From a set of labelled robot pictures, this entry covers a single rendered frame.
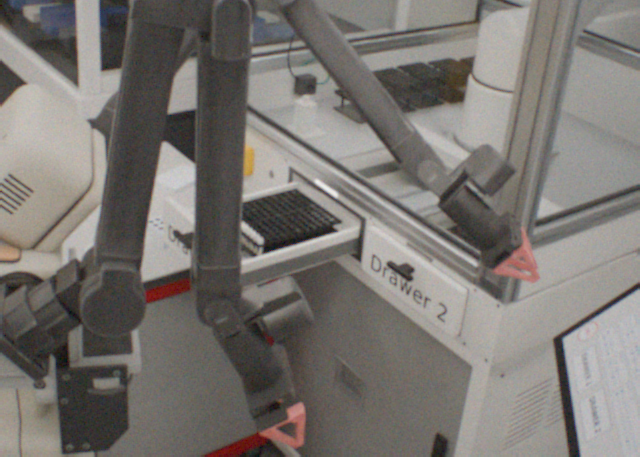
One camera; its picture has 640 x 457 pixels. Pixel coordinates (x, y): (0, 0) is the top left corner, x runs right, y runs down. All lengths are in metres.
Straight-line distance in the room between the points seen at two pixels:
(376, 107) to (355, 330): 0.84
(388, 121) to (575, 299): 0.68
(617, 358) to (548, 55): 0.50
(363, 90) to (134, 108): 0.51
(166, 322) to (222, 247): 1.06
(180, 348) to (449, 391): 0.67
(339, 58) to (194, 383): 1.12
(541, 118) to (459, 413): 0.69
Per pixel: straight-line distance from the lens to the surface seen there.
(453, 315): 1.80
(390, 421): 2.14
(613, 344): 1.51
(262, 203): 2.04
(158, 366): 2.20
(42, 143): 1.19
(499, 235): 1.44
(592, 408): 1.44
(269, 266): 1.87
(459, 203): 1.41
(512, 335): 1.80
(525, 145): 1.59
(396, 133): 1.41
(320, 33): 1.43
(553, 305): 1.86
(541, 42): 1.53
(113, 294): 1.09
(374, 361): 2.11
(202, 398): 2.35
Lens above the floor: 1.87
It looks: 29 degrees down
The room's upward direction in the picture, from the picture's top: 6 degrees clockwise
